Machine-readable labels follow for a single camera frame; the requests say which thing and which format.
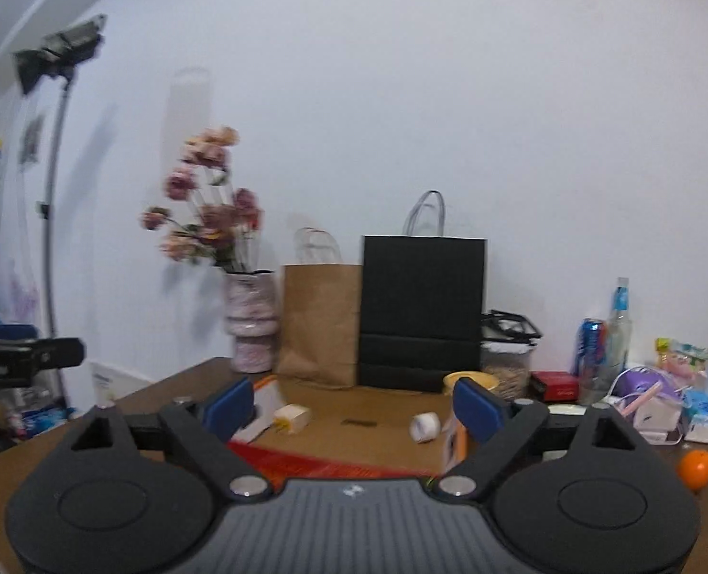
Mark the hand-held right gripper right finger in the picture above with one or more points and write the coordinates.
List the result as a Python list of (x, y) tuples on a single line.
[(476, 409)]

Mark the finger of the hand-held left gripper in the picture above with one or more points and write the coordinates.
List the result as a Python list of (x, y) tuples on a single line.
[(58, 354)]

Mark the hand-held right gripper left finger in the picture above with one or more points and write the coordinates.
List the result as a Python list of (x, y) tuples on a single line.
[(231, 409)]

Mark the red cardboard box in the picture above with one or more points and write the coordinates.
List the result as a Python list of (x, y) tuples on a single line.
[(306, 463)]

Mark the yellow cup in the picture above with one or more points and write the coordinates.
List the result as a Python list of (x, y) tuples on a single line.
[(479, 381)]

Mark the orange white carton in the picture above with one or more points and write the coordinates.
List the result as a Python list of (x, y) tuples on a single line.
[(267, 397)]

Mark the orange white packet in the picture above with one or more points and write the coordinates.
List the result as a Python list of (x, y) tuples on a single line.
[(458, 448)]

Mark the clear jar with black lid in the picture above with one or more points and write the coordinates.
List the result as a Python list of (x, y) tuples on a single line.
[(506, 370)]

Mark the small white yellow box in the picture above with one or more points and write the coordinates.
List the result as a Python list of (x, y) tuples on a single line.
[(291, 418)]

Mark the small red box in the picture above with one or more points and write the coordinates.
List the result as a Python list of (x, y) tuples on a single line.
[(557, 385)]

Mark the pink patterned vase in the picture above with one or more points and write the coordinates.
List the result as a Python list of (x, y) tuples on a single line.
[(249, 323)]

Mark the pale green bowl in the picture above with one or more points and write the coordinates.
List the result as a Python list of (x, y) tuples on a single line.
[(569, 410)]

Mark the black paper bag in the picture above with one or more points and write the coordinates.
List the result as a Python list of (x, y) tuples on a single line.
[(419, 311)]

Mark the brown paper bag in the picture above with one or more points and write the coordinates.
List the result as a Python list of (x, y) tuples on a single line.
[(321, 323)]

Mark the blue drink can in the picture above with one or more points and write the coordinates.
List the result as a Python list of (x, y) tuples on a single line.
[(590, 347)]

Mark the clear plastic bottle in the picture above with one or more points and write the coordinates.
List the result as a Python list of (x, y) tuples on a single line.
[(619, 335)]

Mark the white square box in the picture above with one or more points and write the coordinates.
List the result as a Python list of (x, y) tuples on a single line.
[(658, 418)]

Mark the pink dried flower bouquet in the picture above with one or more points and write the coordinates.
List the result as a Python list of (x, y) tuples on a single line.
[(210, 221)]

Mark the colourful snack packets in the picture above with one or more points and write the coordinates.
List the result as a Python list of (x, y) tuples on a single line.
[(685, 356)]

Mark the blue plastic pack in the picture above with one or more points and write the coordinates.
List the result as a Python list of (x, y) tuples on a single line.
[(700, 400)]

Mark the orange fruit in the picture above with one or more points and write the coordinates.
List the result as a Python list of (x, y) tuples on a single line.
[(696, 469)]

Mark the black studio light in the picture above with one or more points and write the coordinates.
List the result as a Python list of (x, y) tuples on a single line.
[(67, 45)]

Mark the small wall picture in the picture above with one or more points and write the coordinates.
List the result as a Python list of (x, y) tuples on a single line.
[(31, 137)]

